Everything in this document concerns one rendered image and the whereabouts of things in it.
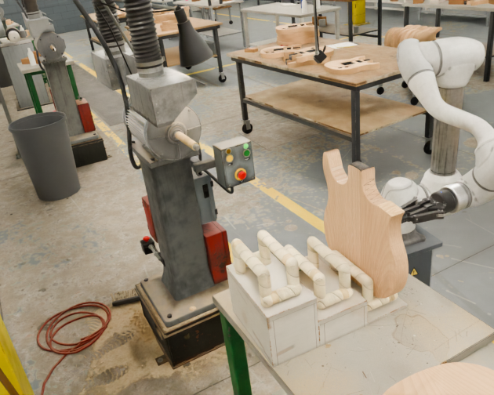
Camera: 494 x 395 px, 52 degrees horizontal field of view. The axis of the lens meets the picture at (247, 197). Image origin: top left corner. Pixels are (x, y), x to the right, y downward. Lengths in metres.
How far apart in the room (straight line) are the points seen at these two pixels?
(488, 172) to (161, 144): 1.27
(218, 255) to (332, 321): 1.35
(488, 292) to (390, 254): 1.89
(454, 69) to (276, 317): 1.19
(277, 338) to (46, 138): 3.69
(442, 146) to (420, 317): 0.85
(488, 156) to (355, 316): 0.61
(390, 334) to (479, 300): 1.71
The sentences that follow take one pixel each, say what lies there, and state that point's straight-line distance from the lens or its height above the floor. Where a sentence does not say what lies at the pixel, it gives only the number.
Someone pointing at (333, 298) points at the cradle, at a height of 1.05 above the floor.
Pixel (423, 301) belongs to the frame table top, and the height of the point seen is 0.93.
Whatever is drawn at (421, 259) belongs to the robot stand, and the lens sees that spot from 2.32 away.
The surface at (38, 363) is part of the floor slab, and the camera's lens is 3.15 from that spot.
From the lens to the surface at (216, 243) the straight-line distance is 2.64.
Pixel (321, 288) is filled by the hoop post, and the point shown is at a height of 1.10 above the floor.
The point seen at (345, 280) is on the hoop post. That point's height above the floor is 1.09.
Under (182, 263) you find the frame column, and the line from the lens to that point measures 2.64.
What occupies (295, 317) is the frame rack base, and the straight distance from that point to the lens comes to 1.34.
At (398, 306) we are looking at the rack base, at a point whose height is 0.94.
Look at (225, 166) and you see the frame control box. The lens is 2.31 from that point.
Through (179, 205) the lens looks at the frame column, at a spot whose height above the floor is 0.83.
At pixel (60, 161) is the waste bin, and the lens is 4.85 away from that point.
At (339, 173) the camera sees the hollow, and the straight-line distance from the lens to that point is 1.53.
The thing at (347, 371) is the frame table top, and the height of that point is 0.93.
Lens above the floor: 1.95
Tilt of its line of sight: 27 degrees down
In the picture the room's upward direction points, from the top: 7 degrees counter-clockwise
